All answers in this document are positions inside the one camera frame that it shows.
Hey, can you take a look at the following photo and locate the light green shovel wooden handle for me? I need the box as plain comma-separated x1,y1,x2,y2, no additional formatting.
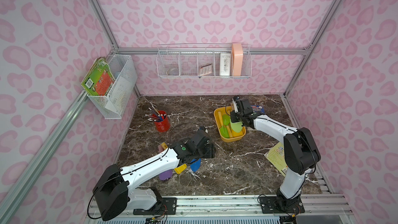
230,121,243,133

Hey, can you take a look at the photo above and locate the dark green shovel yellow handle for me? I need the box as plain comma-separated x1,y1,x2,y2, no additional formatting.
218,112,230,139

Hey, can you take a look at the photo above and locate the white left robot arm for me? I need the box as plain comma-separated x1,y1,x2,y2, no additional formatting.
92,127,215,222

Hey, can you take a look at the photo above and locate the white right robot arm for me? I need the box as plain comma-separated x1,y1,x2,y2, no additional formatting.
230,96,321,200

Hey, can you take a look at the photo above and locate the yellow plastic storage box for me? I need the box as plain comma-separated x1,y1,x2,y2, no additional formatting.
214,106,246,143

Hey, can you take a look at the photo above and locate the purple plastic shovel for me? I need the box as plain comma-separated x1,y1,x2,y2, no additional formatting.
159,170,173,181

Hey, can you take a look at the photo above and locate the white box in shelf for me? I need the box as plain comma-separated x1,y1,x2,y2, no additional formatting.
219,53,232,76

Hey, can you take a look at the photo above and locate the yellow plastic scoop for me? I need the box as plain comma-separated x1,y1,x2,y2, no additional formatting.
158,142,187,174

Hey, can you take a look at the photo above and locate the red pen cup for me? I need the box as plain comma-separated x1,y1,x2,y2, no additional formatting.
154,111,171,132

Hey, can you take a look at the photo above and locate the yellow green booklet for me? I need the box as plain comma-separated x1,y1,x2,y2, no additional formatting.
265,143,288,176

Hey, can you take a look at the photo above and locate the small brown palette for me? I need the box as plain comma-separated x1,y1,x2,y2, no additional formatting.
199,63,214,76

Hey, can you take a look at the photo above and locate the pink case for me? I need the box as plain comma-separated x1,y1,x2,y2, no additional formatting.
231,43,243,77

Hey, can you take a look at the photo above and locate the round glass jar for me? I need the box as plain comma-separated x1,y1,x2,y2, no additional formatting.
166,65,179,76

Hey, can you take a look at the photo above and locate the green red book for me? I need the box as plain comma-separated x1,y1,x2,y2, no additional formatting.
81,57,116,96

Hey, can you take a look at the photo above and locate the blue shovel wooden handle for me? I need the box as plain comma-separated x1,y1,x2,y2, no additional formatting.
190,159,202,172

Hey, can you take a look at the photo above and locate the white wire wall shelf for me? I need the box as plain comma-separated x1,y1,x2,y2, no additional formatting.
156,44,252,79

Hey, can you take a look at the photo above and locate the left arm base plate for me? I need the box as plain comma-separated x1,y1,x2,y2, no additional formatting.
129,187,177,215

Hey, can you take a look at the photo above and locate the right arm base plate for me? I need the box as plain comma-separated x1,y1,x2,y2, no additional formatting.
257,195,305,215

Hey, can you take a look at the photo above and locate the white wire wall basket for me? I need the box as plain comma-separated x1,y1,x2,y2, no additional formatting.
87,55,138,119

